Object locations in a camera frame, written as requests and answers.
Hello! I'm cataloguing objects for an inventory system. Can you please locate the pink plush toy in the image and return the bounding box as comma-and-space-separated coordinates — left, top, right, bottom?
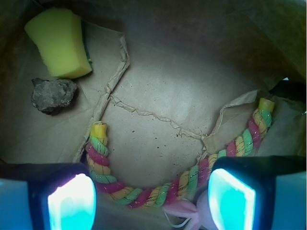
163, 190, 217, 230

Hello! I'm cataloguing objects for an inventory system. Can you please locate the grey brown rock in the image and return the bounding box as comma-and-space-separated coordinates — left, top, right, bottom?
31, 78, 78, 115

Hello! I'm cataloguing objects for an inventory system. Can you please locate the multicolored twisted rope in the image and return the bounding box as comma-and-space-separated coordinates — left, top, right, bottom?
85, 97, 275, 209

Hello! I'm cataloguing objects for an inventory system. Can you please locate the brown paper bag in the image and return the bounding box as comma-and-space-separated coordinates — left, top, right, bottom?
0, 0, 307, 188

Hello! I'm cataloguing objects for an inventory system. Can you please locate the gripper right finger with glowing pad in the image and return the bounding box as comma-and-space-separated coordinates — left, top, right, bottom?
208, 156, 307, 230

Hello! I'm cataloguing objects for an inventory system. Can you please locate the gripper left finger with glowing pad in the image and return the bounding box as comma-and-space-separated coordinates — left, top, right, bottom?
0, 163, 96, 230

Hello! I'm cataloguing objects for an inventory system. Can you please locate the yellow sponge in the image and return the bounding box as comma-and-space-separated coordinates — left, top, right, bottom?
24, 8, 93, 79

